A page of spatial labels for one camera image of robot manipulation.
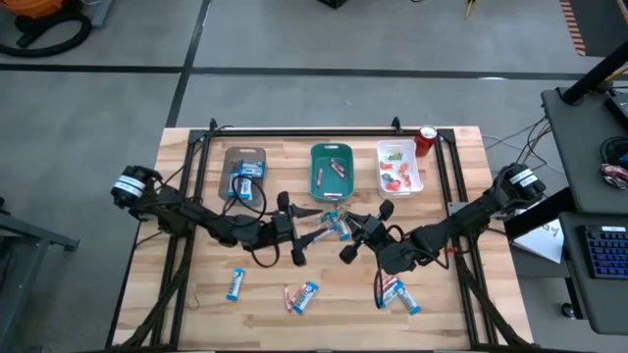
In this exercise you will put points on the red white Smarties candy roll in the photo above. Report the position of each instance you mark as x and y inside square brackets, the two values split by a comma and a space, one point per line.
[320, 178]
[332, 195]
[297, 294]
[391, 278]
[337, 168]
[287, 298]
[342, 214]
[389, 285]

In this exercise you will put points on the white plastic bin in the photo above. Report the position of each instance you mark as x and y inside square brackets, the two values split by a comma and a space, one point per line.
[414, 147]

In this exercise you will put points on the grey metal cart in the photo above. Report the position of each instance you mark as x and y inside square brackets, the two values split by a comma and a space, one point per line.
[49, 236]

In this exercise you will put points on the black keyboard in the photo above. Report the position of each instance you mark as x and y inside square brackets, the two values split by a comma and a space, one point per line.
[607, 252]

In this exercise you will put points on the green hard candy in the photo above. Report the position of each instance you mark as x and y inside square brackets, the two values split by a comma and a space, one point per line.
[395, 157]

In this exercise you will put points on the black pole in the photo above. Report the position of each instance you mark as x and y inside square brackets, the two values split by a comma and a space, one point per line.
[596, 73]

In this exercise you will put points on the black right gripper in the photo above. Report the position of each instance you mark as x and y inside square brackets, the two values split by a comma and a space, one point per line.
[372, 231]

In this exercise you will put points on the white paper sheet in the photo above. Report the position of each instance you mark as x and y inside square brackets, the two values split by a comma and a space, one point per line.
[542, 240]

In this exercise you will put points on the teal plastic bin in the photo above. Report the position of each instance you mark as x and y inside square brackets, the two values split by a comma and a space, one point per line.
[329, 188]

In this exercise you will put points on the silver metal bracket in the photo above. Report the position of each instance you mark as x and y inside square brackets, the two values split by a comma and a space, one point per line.
[454, 208]

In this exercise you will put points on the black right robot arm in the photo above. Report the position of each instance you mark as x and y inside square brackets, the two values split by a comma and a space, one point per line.
[471, 216]

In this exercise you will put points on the black mat striped edge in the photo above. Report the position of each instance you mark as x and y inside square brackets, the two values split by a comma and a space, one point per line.
[603, 29]

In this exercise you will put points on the red soda can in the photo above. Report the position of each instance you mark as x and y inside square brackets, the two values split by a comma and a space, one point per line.
[426, 139]

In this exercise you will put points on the dark grey desk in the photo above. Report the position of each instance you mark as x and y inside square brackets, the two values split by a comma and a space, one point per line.
[596, 294]
[584, 147]

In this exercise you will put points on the colourful wrapper pile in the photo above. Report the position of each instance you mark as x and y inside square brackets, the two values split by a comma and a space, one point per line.
[614, 175]

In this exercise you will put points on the red clip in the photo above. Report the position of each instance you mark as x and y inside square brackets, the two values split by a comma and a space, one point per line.
[450, 251]

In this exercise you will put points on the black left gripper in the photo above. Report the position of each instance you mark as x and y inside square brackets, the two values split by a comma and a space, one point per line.
[282, 230]

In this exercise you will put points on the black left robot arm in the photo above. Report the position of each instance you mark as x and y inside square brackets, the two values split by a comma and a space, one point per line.
[196, 218]

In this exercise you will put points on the red hard candy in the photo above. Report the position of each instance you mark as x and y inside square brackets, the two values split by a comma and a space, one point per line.
[392, 186]
[386, 166]

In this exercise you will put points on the orange vacuum cleaner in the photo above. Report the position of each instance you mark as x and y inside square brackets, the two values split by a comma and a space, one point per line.
[36, 7]

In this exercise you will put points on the grey translucent plastic bin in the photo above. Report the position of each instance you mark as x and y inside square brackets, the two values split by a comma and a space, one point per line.
[255, 154]

